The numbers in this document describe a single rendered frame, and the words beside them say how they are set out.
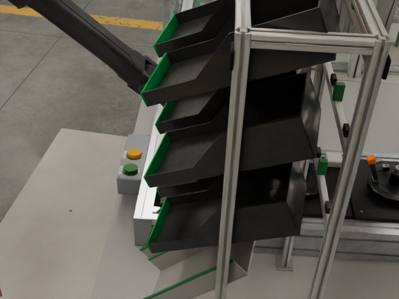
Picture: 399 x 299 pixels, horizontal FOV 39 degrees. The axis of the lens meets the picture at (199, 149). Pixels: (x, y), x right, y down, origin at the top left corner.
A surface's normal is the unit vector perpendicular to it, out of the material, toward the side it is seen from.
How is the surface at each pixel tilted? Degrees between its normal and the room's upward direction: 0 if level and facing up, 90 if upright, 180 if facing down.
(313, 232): 90
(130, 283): 0
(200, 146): 25
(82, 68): 0
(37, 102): 0
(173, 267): 45
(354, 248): 90
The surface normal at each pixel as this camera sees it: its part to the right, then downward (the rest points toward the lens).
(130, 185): -0.06, 0.61
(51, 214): 0.04, -0.79
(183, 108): -0.38, -0.79
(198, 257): -0.66, -0.68
